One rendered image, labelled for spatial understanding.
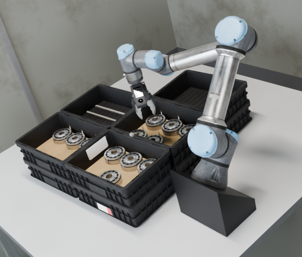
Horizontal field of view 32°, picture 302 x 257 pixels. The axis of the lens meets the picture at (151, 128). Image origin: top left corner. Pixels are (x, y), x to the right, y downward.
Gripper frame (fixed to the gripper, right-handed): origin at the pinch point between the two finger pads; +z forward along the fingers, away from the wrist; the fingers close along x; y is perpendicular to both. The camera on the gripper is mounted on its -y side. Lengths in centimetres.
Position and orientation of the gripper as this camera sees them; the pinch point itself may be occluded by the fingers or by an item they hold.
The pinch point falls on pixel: (147, 116)
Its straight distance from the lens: 238.5
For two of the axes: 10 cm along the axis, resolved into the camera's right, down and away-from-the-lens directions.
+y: -1.8, -5.5, 8.1
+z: 2.7, 7.7, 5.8
